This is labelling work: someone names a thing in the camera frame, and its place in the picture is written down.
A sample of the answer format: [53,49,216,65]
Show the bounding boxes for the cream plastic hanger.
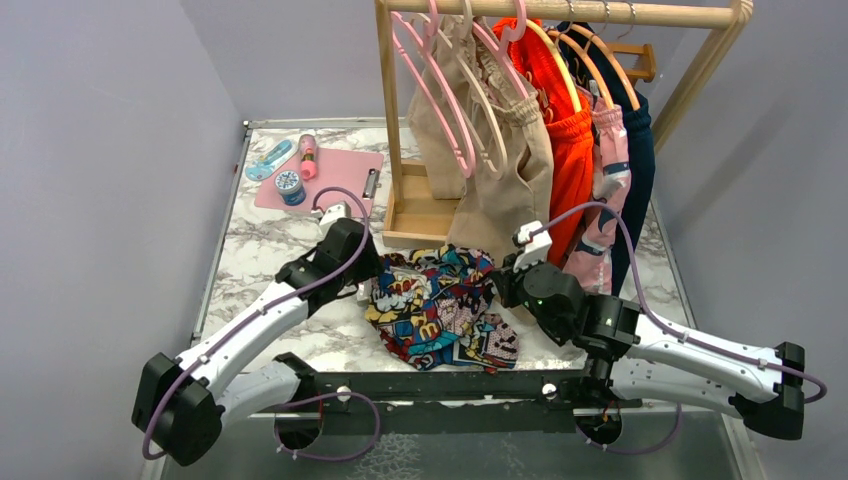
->
[419,1,507,180]

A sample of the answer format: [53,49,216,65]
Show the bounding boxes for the pink glue stick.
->
[298,134,318,181]

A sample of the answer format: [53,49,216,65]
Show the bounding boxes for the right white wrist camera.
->
[512,220,552,272]

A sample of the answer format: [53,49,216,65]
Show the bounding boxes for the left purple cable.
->
[140,186,383,464]

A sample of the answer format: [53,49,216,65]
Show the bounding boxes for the wooden clothes rack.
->
[375,0,754,248]

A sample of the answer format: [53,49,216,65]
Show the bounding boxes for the navy shorts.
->
[556,22,656,295]

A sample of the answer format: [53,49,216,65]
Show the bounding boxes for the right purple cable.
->
[529,200,828,457]

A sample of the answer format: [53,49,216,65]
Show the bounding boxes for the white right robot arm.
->
[490,263,805,441]

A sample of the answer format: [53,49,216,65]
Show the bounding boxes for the beige shorts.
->
[407,15,553,262]

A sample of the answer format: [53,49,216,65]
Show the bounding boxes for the light blue flat case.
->
[244,139,296,182]

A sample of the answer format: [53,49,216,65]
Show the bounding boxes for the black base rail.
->
[293,370,641,435]

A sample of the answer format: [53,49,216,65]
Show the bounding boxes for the pink plastic hanger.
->
[389,0,478,180]

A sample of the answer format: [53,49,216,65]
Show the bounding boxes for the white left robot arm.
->
[131,218,381,466]

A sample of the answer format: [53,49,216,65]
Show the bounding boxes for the pink hanger with shorts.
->
[464,0,529,99]

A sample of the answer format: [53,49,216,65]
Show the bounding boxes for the wooden hanger front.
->
[525,18,582,113]

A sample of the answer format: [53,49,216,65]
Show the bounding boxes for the wooden hanger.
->
[565,0,641,111]
[525,18,582,113]

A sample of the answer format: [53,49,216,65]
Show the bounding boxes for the blue lidded jar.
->
[274,170,306,206]

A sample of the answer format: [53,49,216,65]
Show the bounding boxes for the comic print shorts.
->
[365,244,519,373]

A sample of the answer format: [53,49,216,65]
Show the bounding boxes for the orange shorts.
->
[483,26,593,261]

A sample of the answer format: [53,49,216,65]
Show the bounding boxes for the pink clipboard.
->
[254,147,384,214]

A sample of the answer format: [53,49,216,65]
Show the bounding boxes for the purple cable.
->
[140,186,383,464]
[529,200,828,457]

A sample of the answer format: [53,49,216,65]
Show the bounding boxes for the wooden hanger back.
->
[565,0,641,111]

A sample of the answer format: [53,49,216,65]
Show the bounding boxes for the pink patterned shorts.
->
[563,80,631,294]

